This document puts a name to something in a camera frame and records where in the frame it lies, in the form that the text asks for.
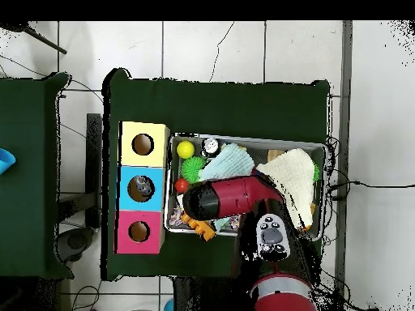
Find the mint green cloth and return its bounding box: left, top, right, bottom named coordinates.
left=197, top=142, right=256, bottom=232

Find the shallow mesh bin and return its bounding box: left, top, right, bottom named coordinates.
left=163, top=132, right=328, bottom=242

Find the wooden box with three holes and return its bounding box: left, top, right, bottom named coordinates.
left=114, top=121, right=171, bottom=255

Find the green spiky ball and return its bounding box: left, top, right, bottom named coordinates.
left=180, top=155, right=208, bottom=185

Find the silver drink can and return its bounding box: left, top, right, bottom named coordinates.
left=201, top=138, right=220, bottom=158

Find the red orange ball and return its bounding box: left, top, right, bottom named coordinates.
left=174, top=177, right=190, bottom=194

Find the yellow ball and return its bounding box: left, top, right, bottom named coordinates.
left=176, top=140, right=196, bottom=160

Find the orange toy building block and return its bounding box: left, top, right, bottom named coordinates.
left=180, top=212, right=217, bottom=242

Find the dark green table cloth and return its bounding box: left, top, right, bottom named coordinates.
left=101, top=68, right=332, bottom=286
left=0, top=72, right=74, bottom=280

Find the cream cloth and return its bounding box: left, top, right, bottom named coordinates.
left=255, top=147, right=316, bottom=232

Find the blue plastic cup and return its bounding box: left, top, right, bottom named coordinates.
left=0, top=147, right=17, bottom=177

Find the black rod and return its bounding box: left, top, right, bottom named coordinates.
left=0, top=20, right=68, bottom=55

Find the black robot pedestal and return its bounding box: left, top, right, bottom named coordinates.
left=173, top=276, right=257, bottom=311

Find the black cable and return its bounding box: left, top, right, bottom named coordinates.
left=327, top=180, right=415, bottom=200

